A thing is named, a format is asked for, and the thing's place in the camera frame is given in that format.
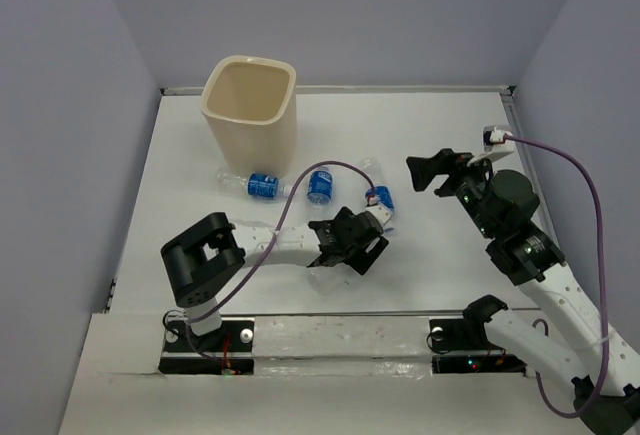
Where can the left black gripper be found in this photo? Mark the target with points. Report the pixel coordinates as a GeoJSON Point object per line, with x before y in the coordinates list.
{"type": "Point", "coordinates": [361, 261]}

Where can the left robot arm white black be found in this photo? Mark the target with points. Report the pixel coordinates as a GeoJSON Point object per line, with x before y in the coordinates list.
{"type": "Point", "coordinates": [200, 261]}

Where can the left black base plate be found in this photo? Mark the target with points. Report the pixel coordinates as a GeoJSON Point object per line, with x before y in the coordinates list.
{"type": "Point", "coordinates": [228, 351]}

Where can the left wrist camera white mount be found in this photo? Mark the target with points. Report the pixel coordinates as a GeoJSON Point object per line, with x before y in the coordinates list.
{"type": "Point", "coordinates": [381, 213]}

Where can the clear bottle without label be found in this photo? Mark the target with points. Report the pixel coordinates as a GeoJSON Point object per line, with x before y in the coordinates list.
{"type": "Point", "coordinates": [326, 280]}

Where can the blue label bottle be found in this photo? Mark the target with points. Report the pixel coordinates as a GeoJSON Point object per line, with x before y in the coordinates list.
{"type": "Point", "coordinates": [320, 186]}
{"type": "Point", "coordinates": [373, 169]}
{"type": "Point", "coordinates": [257, 186]}

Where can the cream plastic bin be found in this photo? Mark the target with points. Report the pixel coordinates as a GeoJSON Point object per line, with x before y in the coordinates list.
{"type": "Point", "coordinates": [249, 104]}

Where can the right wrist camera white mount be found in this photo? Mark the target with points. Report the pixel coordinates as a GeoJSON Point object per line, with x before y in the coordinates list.
{"type": "Point", "coordinates": [497, 145]}

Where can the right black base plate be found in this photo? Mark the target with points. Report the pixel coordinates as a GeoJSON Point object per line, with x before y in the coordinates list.
{"type": "Point", "coordinates": [460, 346]}

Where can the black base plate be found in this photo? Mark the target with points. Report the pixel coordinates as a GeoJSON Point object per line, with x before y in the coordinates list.
{"type": "Point", "coordinates": [228, 351]}
{"type": "Point", "coordinates": [460, 346]}

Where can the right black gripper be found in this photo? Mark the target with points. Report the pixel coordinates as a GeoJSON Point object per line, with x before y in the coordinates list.
{"type": "Point", "coordinates": [444, 161]}

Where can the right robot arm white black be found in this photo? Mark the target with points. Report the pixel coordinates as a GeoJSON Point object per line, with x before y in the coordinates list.
{"type": "Point", "coordinates": [575, 347]}

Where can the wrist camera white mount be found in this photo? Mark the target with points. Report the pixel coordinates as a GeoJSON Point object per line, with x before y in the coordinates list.
{"type": "Point", "coordinates": [497, 145]}
{"type": "Point", "coordinates": [381, 213]}

